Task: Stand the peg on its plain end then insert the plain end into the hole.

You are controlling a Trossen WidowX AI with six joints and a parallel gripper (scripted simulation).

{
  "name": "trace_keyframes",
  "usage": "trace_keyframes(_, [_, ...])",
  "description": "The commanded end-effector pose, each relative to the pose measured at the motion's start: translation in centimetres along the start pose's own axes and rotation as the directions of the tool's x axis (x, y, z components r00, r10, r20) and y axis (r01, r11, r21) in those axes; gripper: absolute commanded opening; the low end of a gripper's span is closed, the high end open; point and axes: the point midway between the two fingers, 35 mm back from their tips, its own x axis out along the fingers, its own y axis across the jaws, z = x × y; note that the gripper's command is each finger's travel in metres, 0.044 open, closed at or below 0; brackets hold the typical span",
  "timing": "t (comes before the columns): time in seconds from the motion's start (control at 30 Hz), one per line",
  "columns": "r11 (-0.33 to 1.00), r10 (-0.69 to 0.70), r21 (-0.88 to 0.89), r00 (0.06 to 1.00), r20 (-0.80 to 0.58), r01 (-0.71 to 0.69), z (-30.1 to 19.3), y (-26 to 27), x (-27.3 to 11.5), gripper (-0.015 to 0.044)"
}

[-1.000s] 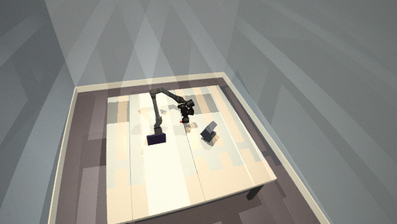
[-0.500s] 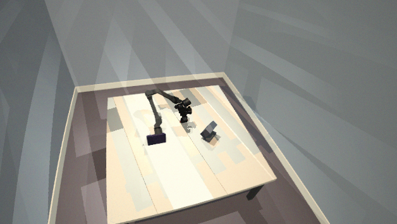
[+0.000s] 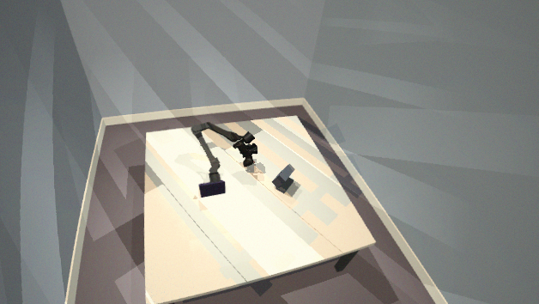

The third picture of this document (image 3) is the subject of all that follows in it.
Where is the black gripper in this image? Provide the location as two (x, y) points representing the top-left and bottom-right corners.
(239, 144), (253, 167)

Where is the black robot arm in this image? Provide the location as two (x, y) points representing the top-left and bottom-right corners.
(191, 122), (257, 183)

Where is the grey sloped panel with hole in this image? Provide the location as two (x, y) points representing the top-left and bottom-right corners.
(272, 164), (295, 194)

